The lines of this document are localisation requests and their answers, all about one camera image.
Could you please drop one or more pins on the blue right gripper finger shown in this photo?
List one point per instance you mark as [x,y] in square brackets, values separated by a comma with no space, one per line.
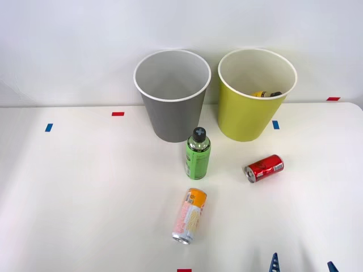
[274,265]
[333,267]

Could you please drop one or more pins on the yellow bottle with black cap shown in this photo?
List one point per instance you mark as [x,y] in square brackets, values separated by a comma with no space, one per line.
[262,94]

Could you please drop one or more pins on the red drink can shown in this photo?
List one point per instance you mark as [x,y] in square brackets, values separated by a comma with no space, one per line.
[263,168]

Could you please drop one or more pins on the orange and pink drink can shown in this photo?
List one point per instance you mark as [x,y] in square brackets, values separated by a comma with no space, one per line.
[190,215]

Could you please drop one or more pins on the green bottle with black cap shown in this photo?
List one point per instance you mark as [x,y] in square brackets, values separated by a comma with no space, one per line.
[198,161]

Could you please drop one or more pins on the yellow-green plastic waste bin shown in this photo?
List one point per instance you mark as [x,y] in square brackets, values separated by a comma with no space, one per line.
[244,119]

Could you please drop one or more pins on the grey plastic waste bin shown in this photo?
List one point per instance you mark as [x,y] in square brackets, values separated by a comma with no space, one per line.
[173,119]

